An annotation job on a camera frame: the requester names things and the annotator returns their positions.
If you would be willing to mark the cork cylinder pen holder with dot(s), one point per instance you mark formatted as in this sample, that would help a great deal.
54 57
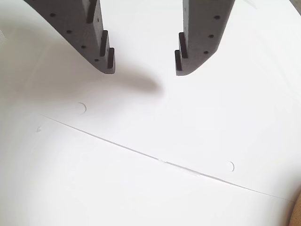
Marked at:
296 212

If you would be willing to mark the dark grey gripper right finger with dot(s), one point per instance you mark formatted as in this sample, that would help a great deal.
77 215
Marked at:
202 35

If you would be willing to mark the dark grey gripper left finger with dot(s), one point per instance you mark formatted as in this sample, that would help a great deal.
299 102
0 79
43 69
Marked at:
77 28

